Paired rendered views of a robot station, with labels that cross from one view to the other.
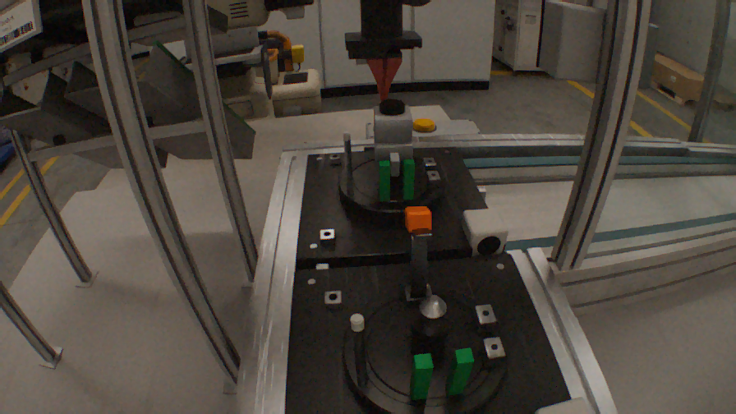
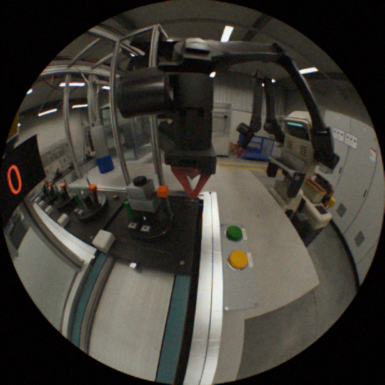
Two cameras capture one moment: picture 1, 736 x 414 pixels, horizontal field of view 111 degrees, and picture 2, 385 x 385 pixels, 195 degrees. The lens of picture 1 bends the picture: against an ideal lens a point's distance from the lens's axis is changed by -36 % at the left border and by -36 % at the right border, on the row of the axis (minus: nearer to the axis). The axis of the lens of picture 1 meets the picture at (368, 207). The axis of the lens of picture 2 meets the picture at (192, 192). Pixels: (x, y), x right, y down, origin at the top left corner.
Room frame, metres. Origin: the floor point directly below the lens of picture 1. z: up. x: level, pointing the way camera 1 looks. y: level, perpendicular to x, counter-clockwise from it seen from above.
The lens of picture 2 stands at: (0.57, -0.20, 1.19)
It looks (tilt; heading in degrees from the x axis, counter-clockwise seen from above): 34 degrees down; 99
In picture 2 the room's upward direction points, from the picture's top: straight up
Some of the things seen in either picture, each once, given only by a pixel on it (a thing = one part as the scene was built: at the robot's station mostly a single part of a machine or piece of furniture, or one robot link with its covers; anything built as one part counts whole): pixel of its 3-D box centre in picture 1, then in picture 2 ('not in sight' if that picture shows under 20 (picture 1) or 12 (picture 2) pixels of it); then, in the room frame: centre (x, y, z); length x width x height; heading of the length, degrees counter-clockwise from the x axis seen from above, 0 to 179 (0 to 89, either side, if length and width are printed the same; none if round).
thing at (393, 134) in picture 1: (393, 133); (139, 192); (0.42, -0.03, 1.06); 0.08 x 0.04 x 0.07; 0
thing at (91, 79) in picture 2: not in sight; (92, 109); (-0.69, 0.72, 1.56); 0.09 x 0.04 x 1.39; 93
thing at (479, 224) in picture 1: (483, 233); (105, 242); (0.34, -0.13, 0.97); 0.05 x 0.05 x 0.04; 3
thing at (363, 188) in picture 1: (392, 185); (150, 217); (0.43, -0.03, 0.98); 0.14 x 0.14 x 0.02
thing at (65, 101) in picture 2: not in sight; (65, 112); (-0.68, 0.36, 1.56); 0.05 x 0.05 x 1.39; 3
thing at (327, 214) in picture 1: (392, 197); (152, 222); (0.43, -0.03, 0.96); 0.24 x 0.24 x 0.02; 3
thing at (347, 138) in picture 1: (348, 164); not in sight; (0.40, 0.02, 1.03); 0.01 x 0.01 x 0.08
